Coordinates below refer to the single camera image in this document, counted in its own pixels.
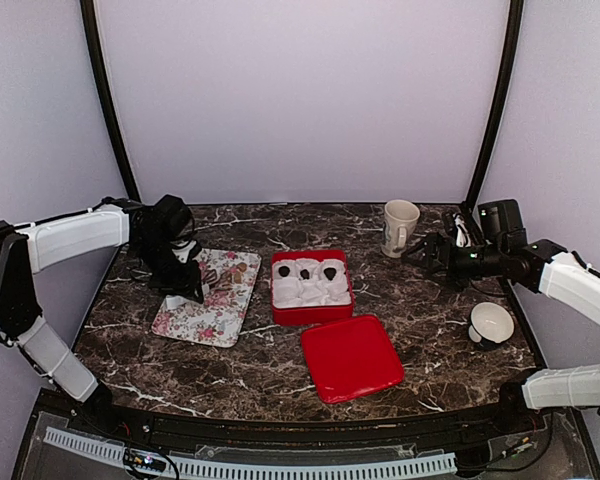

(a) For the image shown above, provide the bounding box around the red box lid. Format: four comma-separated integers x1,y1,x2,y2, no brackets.
301,315,404,404

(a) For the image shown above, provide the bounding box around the white and dark bowl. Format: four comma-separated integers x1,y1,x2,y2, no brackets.
468,302,515,351

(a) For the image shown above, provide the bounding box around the black frame post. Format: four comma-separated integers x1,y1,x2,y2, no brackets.
464,0,525,204
79,0,141,201

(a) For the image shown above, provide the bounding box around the black front table rail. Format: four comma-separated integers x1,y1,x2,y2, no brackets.
90,402,522,451

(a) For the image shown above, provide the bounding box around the red box with paper cups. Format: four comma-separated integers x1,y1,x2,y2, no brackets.
270,249,355,326

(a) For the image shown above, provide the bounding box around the white slotted cable duct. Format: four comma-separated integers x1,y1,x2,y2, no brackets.
42,427,457,480

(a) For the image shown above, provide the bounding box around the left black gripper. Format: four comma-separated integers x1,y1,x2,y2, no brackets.
131,236,203,303

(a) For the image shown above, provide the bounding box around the cream ceramic mug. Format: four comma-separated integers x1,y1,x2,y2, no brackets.
381,199,420,258

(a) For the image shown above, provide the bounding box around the right black frame post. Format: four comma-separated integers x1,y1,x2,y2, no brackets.
464,0,525,204

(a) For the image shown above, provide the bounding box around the small circuit board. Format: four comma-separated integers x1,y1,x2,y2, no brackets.
122,449,167,474

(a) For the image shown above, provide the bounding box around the tan crown chocolate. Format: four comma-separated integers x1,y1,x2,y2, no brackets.
217,272,233,289

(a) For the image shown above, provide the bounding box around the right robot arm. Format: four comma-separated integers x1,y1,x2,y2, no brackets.
401,199,600,434

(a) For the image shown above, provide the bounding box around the floral rectangular tray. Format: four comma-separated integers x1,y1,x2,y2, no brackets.
151,249,262,348

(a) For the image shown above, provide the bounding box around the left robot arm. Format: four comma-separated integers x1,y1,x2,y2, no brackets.
0,195,204,436

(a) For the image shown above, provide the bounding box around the left black frame post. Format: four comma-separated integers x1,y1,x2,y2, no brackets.
79,0,141,201

